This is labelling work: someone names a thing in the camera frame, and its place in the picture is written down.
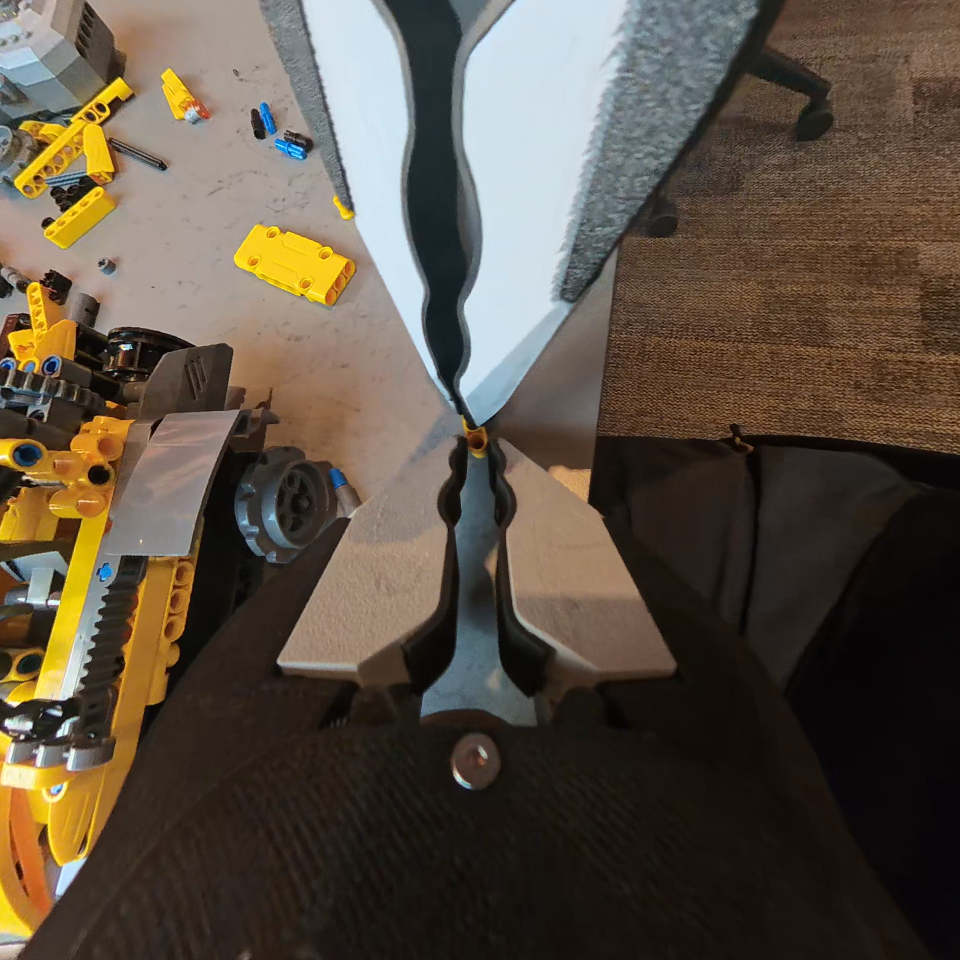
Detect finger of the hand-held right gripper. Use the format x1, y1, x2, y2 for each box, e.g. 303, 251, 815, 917
452, 0, 630, 425
298, 0, 462, 415

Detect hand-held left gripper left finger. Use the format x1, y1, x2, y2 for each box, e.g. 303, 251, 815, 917
276, 435, 468, 695

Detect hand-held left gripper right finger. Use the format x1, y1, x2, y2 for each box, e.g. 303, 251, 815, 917
489, 436, 678, 697

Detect cluster of small brick pins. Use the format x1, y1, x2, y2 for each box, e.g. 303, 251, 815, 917
249, 101, 316, 161

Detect grey desk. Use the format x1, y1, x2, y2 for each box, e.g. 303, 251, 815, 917
0, 0, 620, 960

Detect grey axle blue tips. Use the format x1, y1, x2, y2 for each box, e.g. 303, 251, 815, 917
327, 468, 363, 520

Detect yellow rectangular brick panel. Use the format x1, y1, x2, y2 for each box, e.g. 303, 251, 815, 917
233, 223, 358, 306

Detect black office chair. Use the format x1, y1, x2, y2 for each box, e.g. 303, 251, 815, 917
648, 41, 835, 240

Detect black brick axle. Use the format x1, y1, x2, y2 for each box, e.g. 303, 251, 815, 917
107, 136, 168, 173

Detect yellow flat wedge panel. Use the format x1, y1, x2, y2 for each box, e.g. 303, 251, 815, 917
81, 123, 116, 186

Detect black perforated connector block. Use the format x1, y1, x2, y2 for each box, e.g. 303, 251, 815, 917
48, 176, 99, 213

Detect yellow grey brick vehicle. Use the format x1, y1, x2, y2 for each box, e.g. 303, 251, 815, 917
0, 281, 361, 946

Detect yellow thick brick beam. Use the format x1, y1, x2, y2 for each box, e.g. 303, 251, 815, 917
13, 77, 136, 200

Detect grey brick battery hub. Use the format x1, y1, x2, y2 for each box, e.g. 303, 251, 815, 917
0, 0, 127, 125

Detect grey brick sprocket wheel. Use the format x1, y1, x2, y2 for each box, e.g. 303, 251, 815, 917
0, 123, 39, 181

